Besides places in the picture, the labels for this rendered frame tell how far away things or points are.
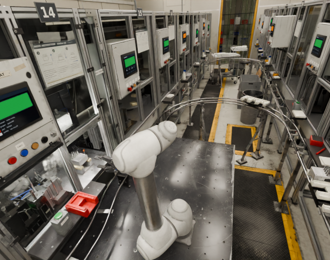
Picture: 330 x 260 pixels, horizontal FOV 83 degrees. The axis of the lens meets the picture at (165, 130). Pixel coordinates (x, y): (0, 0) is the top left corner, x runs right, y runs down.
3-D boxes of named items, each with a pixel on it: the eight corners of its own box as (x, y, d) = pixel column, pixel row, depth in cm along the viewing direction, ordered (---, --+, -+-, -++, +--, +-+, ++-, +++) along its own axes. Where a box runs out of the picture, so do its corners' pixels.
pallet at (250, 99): (239, 103, 280) (240, 97, 274) (244, 100, 287) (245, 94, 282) (263, 110, 255) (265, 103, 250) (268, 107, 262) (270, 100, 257)
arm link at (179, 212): (197, 225, 126) (198, 203, 115) (179, 244, 116) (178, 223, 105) (179, 210, 137) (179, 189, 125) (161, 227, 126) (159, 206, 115)
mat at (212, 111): (212, 149, 316) (212, 149, 315) (178, 144, 334) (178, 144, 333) (228, 68, 787) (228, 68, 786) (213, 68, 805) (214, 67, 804)
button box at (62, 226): (64, 236, 107) (57, 223, 101) (53, 232, 109) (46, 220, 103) (74, 223, 113) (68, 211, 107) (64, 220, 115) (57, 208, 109)
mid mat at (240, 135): (260, 158, 290) (261, 157, 289) (224, 152, 307) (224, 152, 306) (256, 126, 371) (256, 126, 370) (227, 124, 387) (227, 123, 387)
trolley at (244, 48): (246, 75, 679) (250, 46, 630) (229, 76, 690) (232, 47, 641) (242, 70, 750) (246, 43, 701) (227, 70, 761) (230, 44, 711)
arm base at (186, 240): (197, 216, 137) (197, 212, 135) (190, 247, 120) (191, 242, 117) (173, 210, 143) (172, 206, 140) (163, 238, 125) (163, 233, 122)
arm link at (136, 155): (179, 243, 114) (152, 273, 101) (162, 227, 125) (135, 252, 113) (163, 132, 80) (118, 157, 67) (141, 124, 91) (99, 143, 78)
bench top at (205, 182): (228, 324, 92) (229, 321, 90) (61, 255, 124) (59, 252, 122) (234, 147, 212) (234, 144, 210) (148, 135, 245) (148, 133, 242)
